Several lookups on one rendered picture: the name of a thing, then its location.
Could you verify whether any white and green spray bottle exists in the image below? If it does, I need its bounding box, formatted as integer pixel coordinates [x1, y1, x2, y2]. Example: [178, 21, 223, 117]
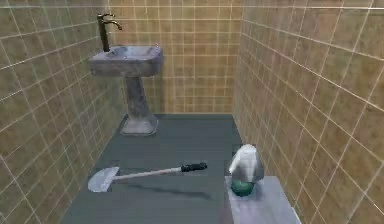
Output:
[228, 143, 265, 198]

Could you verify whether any grey toilet tank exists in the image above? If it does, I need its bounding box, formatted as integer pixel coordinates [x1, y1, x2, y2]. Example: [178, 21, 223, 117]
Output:
[223, 175, 303, 224]

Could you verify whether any bronze faucet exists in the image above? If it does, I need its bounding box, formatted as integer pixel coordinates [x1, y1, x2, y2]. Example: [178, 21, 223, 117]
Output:
[96, 12, 123, 53]

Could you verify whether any grey pedestal sink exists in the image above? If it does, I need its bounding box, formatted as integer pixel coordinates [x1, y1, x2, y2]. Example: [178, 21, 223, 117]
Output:
[87, 44, 165, 136]

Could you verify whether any white toilet brush black handle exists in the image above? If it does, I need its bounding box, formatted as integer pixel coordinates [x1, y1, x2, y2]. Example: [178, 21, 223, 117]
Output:
[87, 162, 208, 193]

